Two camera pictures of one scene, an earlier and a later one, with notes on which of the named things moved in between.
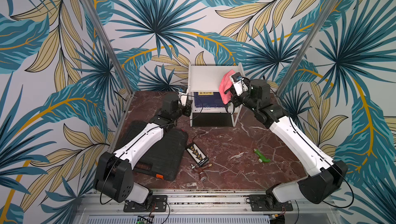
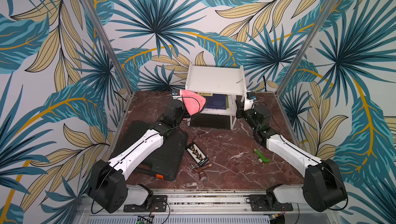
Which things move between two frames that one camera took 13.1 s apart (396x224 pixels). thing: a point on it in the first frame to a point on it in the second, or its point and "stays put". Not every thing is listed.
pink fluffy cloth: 225,82 to 194,102
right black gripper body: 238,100 to 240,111
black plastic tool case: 163,160 stays put
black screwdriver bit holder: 197,155 stays put
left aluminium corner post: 97,22 stays put
